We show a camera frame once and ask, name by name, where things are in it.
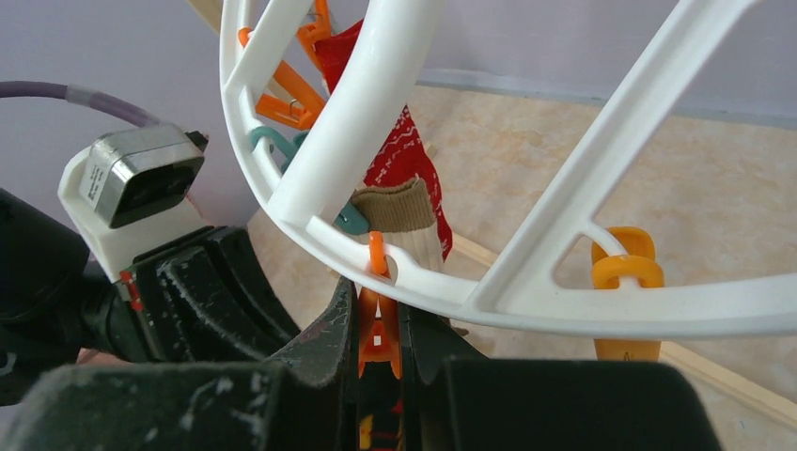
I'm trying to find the yellow clothes peg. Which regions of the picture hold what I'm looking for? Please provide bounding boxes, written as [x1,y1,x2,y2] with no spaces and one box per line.
[591,226,664,362]

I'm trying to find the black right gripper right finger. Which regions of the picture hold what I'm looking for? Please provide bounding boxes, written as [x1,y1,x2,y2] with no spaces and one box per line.
[398,306,721,450]

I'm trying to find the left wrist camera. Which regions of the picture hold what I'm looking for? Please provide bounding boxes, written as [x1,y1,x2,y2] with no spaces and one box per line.
[57,124,209,282]

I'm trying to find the orange clothes peg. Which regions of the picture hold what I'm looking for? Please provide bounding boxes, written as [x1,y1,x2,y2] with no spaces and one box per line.
[357,230,403,381]
[223,1,333,131]

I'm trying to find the red snowflake sock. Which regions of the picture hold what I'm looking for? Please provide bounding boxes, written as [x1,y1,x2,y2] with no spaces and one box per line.
[313,18,455,261]

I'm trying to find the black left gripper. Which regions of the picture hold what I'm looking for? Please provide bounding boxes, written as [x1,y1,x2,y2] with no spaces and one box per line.
[105,226,300,363]

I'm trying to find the wooden rack frame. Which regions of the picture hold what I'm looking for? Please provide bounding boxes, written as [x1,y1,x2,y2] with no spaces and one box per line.
[186,0,797,430]

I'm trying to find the red black plaid sock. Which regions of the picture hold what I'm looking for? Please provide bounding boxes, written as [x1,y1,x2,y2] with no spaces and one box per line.
[358,362,403,450]

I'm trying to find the white round clip hanger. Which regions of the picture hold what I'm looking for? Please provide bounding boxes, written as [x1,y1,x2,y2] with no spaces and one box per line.
[219,0,797,340]

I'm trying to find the teal clothes peg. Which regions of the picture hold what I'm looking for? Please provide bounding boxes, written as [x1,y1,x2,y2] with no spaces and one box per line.
[248,125,370,236]

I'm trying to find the brown white sock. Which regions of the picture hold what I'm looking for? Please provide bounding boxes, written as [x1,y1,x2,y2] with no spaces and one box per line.
[351,178,444,272]

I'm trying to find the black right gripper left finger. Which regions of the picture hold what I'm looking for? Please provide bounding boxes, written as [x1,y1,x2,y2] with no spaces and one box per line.
[1,278,358,450]

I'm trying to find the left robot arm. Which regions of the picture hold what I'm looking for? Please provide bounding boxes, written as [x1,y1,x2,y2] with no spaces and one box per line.
[1,192,300,406]

